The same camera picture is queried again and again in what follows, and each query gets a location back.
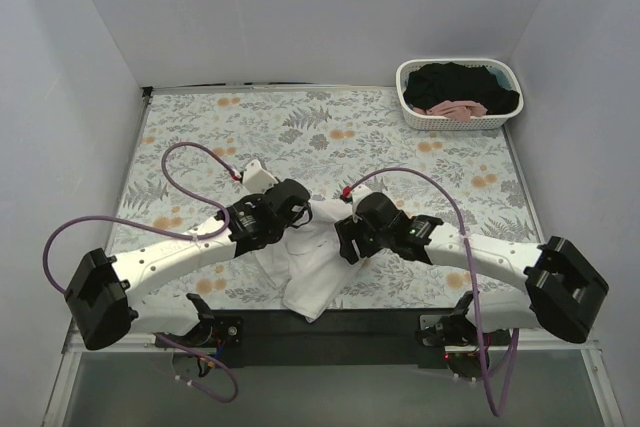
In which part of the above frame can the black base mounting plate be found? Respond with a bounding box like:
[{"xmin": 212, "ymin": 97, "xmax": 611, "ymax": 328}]
[{"xmin": 170, "ymin": 308, "xmax": 477, "ymax": 369}]

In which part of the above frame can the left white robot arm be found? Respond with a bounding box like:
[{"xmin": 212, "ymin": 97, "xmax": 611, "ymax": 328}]
[{"xmin": 64, "ymin": 179, "xmax": 310, "ymax": 351}]

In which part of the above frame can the black garment in basket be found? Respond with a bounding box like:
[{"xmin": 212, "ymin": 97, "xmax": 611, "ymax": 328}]
[{"xmin": 403, "ymin": 62, "xmax": 520, "ymax": 115}]

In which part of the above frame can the pink garment in basket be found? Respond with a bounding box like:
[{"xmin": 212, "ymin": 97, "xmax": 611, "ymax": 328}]
[{"xmin": 412, "ymin": 100, "xmax": 487, "ymax": 122}]

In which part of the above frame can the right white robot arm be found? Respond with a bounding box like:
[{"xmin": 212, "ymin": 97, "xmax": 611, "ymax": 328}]
[{"xmin": 335, "ymin": 186, "xmax": 609, "ymax": 345}]

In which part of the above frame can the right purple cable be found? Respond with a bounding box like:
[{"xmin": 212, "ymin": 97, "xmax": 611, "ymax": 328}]
[{"xmin": 344, "ymin": 168, "xmax": 521, "ymax": 417}]

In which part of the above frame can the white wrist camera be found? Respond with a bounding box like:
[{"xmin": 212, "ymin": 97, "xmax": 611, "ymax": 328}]
[
  {"xmin": 241, "ymin": 159, "xmax": 278, "ymax": 194},
  {"xmin": 340, "ymin": 184, "xmax": 372, "ymax": 203}
]

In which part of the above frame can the floral table mat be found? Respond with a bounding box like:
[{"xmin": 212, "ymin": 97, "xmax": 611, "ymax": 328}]
[{"xmin": 99, "ymin": 88, "xmax": 546, "ymax": 312}]

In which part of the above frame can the blue garment in basket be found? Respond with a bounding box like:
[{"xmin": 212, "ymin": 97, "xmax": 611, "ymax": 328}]
[{"xmin": 490, "ymin": 68, "xmax": 512, "ymax": 90}]

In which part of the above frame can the white plastic laundry basket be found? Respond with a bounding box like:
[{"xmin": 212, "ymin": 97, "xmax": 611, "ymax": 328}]
[{"xmin": 396, "ymin": 58, "xmax": 524, "ymax": 131}]

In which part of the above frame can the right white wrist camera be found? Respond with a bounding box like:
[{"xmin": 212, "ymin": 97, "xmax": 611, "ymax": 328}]
[{"xmin": 340, "ymin": 184, "xmax": 372, "ymax": 203}]

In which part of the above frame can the white t shirt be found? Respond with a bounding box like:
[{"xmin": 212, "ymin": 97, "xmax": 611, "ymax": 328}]
[{"xmin": 254, "ymin": 200, "xmax": 364, "ymax": 322}]

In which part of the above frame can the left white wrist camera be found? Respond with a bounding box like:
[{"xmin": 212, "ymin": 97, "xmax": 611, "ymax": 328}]
[{"xmin": 241, "ymin": 159, "xmax": 278, "ymax": 194}]

